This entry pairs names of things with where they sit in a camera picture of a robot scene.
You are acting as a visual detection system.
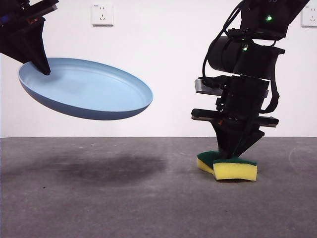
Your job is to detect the black cable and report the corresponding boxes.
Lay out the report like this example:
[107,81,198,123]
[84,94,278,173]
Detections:
[265,44,281,115]
[202,0,246,87]

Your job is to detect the white wall socket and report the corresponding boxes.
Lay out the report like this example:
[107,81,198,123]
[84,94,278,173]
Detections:
[92,3,114,27]
[300,6,317,28]

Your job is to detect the light blue round plate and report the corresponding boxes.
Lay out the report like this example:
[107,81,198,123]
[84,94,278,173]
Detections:
[18,57,154,121]

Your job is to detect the yellow sponge with green scourer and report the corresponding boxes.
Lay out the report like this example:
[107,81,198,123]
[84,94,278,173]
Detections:
[196,150,258,182]

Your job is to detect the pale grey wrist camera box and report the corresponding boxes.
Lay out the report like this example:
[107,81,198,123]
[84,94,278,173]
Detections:
[194,77,227,96]

